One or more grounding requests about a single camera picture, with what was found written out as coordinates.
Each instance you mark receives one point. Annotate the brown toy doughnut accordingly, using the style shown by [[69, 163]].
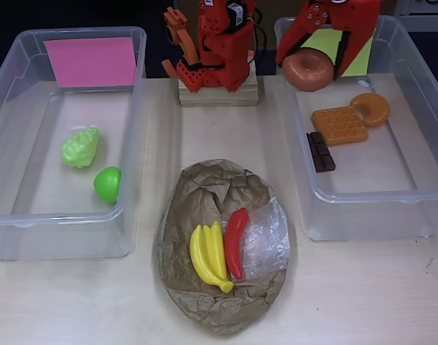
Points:
[[294, 75]]

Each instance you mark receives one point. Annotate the orange toy croissant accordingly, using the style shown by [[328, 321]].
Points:
[[378, 108]]

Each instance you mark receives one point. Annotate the orange toy waffle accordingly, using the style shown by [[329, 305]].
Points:
[[341, 125]]

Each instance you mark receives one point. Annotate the toy chocolate bar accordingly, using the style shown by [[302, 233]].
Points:
[[321, 151]]

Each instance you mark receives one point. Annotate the green toy apple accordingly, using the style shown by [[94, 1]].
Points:
[[107, 185]]

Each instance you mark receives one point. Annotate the light green toy grapes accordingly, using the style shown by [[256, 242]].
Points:
[[79, 149]]

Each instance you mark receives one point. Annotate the red robot arm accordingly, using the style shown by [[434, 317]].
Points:
[[229, 54]]

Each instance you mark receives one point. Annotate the yellow sticky note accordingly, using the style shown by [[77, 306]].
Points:
[[362, 63]]

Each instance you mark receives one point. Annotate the clear plastic bin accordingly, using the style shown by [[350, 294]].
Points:
[[366, 179], [61, 201]]

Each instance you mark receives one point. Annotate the pink sticky note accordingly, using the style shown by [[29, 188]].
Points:
[[91, 61]]

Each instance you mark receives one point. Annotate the wooden base block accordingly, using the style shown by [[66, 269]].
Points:
[[219, 98]]

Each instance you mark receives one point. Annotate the orange table clamp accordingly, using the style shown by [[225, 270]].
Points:
[[176, 28]]

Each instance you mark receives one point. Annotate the red toy chili pepper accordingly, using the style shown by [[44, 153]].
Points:
[[234, 244]]

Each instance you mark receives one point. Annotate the yellow toy bananas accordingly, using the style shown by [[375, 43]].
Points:
[[208, 255]]

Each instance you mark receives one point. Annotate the crumpled brown paper bag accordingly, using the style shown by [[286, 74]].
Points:
[[219, 316]]

